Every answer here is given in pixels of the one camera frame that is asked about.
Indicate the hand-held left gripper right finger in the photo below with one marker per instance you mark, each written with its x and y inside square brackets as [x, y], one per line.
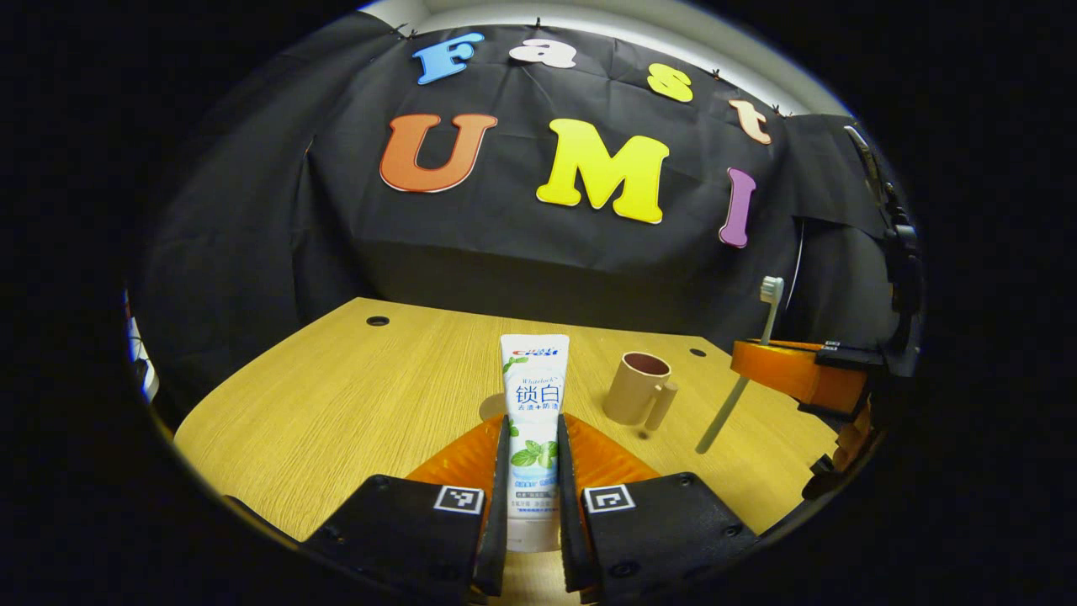
[568, 522]

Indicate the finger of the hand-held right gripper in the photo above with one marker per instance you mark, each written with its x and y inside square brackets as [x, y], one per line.
[850, 446]
[791, 370]

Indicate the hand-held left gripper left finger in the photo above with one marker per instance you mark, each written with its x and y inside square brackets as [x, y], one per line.
[496, 522]

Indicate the white toothpaste tube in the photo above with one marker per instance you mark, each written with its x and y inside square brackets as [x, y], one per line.
[535, 396]

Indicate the beige cup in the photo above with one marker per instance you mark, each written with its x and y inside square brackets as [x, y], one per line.
[631, 391]

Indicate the wooden desktop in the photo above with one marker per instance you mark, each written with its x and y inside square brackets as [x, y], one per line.
[353, 404]

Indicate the black backdrop cloth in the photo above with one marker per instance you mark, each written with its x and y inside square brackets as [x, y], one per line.
[505, 252]

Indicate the white printed board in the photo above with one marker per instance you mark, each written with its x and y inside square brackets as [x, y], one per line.
[139, 362]

